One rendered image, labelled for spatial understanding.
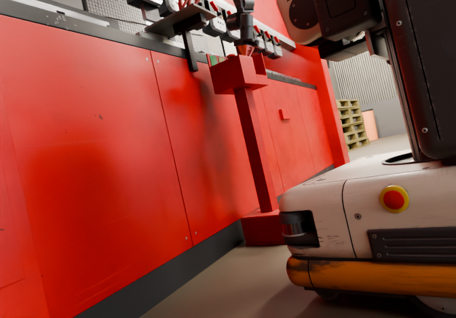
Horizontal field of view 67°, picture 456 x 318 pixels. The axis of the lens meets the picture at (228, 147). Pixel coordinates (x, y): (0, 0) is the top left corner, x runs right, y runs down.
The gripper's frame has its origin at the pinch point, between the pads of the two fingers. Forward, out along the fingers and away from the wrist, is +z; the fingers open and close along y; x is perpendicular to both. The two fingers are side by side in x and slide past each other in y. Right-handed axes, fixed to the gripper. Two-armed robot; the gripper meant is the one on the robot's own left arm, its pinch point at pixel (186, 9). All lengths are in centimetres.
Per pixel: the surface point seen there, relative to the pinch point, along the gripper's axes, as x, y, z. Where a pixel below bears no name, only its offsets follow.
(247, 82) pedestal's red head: 33.5, -5.1, 23.4
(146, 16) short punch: -17.5, 3.9, 6.3
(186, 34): 3.0, 0.7, 10.1
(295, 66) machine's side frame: -25, -216, 3
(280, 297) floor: 81, 41, 73
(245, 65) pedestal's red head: 30.0, -6.5, 17.1
